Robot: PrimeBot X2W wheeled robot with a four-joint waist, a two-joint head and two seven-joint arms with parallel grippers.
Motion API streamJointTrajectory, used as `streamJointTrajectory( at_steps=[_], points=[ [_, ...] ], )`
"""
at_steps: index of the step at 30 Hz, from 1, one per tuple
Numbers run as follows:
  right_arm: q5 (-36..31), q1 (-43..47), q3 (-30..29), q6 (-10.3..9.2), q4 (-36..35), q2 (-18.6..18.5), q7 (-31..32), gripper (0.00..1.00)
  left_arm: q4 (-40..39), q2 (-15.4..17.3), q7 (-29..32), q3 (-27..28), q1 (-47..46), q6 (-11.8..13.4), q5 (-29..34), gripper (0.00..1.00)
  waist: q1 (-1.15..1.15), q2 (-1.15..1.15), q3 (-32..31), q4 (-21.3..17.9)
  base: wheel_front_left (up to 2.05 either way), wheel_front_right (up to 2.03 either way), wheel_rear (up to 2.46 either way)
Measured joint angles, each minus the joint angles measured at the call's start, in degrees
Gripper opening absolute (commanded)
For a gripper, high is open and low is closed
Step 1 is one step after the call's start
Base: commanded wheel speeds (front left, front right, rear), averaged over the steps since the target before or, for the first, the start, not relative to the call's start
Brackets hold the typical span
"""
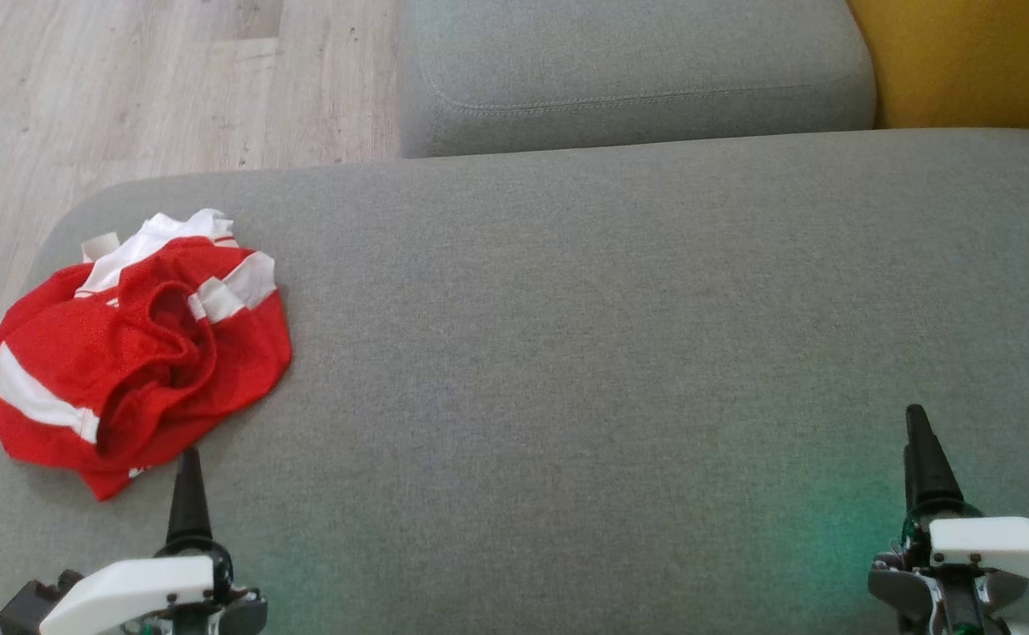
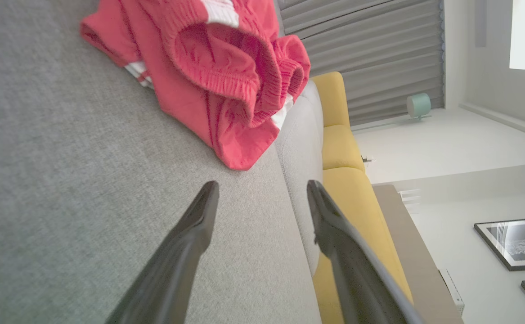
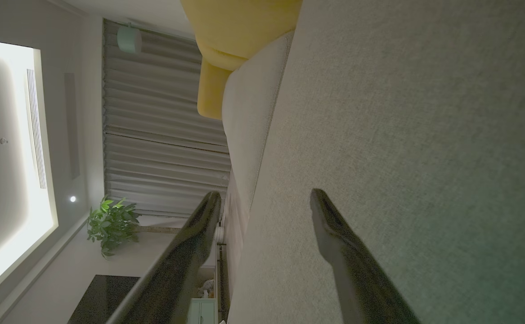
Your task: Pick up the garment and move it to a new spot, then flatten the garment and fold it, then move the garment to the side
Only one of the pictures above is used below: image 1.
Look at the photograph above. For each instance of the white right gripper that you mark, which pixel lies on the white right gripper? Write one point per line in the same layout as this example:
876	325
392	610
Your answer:
999	547

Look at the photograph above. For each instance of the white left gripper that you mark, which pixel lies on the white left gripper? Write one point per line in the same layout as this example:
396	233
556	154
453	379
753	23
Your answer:
135	591

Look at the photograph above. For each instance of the red white basketball jersey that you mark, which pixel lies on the red white basketball jersey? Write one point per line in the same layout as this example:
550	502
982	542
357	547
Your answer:
82	353

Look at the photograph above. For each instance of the grey fabric sofa seat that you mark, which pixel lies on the grey fabric sofa seat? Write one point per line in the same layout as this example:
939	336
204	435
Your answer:
567	353

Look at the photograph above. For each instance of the yellow cushion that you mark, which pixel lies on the yellow cushion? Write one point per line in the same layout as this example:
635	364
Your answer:
973	62

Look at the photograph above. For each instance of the grey sofa cushion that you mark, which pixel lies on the grey sofa cushion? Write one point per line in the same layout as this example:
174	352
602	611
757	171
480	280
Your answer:
637	70

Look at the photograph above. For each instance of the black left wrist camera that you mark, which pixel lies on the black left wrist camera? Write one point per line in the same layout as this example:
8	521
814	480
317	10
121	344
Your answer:
33	608

